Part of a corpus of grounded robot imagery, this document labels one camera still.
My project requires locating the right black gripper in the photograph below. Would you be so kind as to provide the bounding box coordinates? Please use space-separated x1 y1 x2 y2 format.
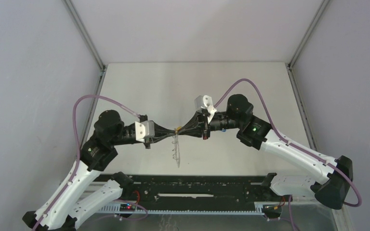
178 110 242 141

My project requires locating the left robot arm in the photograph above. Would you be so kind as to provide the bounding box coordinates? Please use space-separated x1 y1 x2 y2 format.
22 110 176 231

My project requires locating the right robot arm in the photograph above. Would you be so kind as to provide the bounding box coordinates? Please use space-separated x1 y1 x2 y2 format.
176 94 353 210

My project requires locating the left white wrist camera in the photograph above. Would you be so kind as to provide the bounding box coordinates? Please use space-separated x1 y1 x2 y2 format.
134 120 155 143

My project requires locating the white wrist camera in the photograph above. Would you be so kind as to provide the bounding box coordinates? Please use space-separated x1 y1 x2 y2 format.
194 95 217 125
134 120 155 143

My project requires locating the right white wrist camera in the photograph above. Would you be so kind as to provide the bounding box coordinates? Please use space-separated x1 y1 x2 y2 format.
194 95 217 125

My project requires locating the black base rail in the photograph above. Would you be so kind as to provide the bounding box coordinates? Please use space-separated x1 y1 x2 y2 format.
86 173 292 213

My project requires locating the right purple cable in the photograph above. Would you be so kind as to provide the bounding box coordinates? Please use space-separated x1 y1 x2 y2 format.
213 78 363 231

